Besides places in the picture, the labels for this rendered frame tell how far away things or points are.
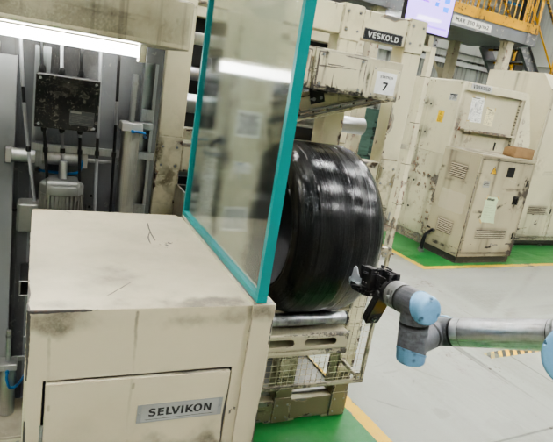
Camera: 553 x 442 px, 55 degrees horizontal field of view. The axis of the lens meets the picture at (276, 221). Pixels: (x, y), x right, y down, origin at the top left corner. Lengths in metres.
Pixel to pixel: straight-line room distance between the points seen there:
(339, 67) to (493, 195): 4.60
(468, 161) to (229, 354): 5.45
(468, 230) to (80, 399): 5.64
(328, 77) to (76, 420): 1.43
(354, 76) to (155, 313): 1.36
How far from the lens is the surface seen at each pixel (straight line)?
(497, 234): 6.67
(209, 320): 0.92
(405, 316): 1.38
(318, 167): 1.61
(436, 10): 5.79
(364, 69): 2.05
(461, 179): 6.29
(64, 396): 0.93
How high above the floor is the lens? 1.64
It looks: 14 degrees down
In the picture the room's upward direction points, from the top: 9 degrees clockwise
